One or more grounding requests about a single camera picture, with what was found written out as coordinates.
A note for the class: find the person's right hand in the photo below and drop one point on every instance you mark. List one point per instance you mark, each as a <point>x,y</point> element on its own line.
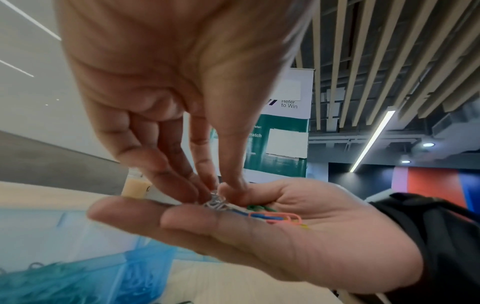
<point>322,243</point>

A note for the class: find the person's left hand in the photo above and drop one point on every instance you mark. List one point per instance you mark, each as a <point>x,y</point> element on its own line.
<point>187,65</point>

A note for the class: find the handful of assorted paper clips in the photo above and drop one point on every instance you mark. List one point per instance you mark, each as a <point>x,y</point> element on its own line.
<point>281,218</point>

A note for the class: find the bunch of blue paper clips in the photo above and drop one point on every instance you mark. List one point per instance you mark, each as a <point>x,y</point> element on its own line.
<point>146,276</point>

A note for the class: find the blue compartment organizer box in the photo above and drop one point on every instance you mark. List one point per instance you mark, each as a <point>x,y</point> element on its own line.
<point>67,255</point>

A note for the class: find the bunch of green paper clips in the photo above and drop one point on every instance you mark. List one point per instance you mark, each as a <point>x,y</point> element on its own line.
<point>45,282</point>

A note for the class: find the round wooden table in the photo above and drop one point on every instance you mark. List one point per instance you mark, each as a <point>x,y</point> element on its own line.
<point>247,285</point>

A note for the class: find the standing poster banner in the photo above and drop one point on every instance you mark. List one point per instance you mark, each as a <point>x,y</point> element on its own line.
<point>281,136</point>

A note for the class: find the ceiling light strip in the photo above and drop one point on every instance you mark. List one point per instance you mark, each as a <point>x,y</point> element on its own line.
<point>373,139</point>

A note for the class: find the iced coffee plastic cup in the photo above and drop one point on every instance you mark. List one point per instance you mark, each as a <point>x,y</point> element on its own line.
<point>135,187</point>

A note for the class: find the wooden slat partition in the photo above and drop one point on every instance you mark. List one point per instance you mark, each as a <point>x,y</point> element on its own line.
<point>382,47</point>

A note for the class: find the white wall board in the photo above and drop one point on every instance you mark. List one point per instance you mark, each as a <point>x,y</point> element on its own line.
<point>30,77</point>

